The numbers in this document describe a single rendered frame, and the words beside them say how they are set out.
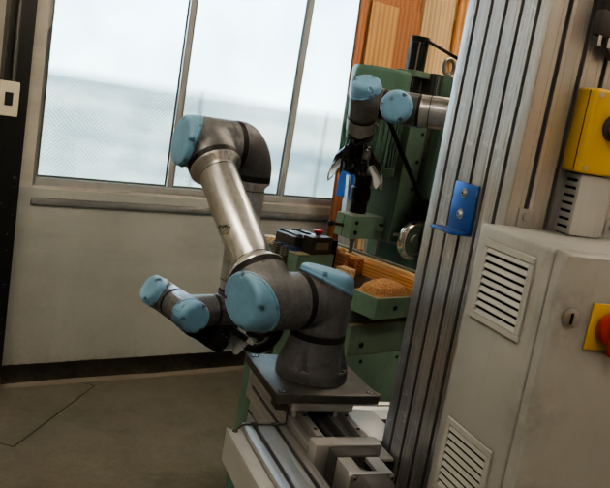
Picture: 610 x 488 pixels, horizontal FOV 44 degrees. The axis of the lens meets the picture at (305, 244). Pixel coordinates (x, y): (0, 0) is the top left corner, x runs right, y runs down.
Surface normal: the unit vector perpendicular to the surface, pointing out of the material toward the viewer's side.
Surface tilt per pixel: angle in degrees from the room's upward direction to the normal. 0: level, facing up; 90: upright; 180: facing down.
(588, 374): 90
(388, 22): 87
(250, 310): 94
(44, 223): 90
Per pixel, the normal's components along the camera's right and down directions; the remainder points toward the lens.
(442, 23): 0.57, 0.18
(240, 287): -0.74, 0.08
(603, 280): 0.34, 0.22
